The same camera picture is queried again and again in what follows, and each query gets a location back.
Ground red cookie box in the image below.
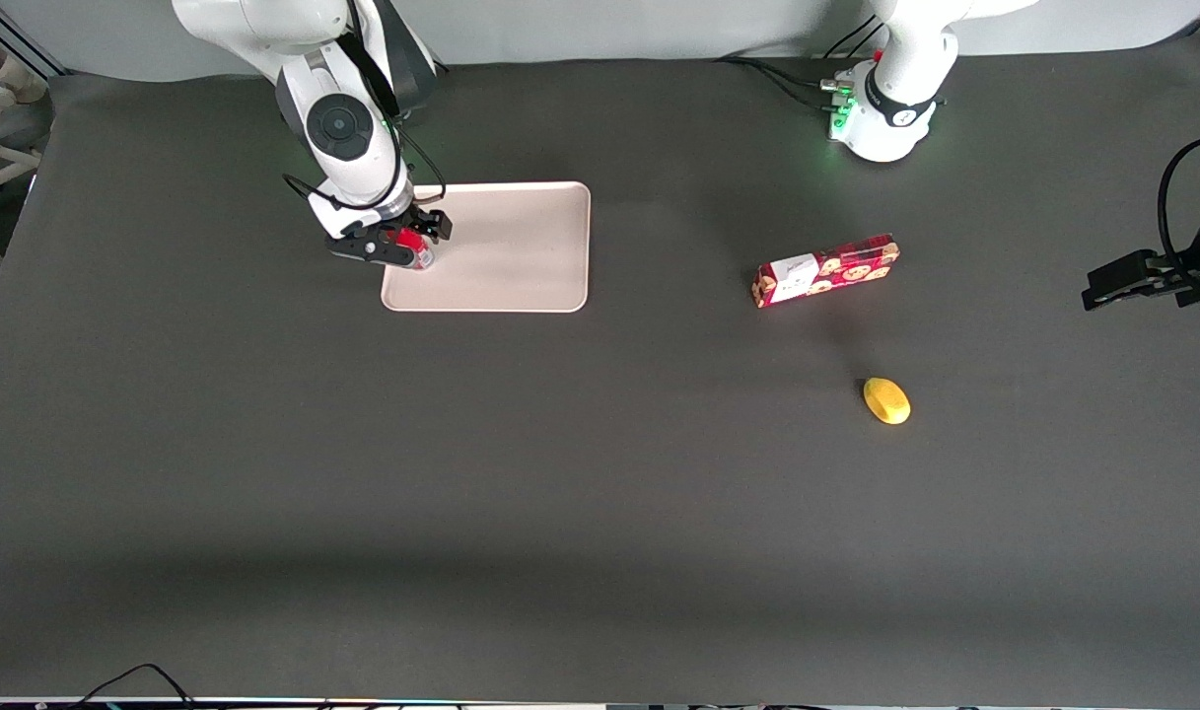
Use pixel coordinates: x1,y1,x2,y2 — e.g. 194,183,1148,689
751,233,901,310

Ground black left arm base cables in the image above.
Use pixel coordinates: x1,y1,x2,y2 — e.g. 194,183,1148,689
716,14,888,111

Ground dark grey table cloth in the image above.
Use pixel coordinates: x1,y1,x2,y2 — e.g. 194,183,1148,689
0,35,1200,707

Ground black left gripper cable loop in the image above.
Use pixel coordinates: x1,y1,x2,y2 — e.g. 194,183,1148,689
1158,134,1200,259

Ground yellow lemon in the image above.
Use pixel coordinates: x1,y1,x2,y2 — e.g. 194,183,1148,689
862,377,912,426

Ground black cable at table edge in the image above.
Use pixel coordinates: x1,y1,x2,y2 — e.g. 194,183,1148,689
67,663,198,710

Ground red coke bottle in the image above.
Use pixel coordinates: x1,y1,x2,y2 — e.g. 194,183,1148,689
382,227,436,271

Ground pale pink rectangular tray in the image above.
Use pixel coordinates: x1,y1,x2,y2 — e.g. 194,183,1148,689
381,181,593,314

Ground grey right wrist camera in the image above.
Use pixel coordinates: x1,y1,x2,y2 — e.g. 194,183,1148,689
308,189,356,241

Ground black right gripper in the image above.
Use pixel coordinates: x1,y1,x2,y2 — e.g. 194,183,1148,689
324,205,454,270

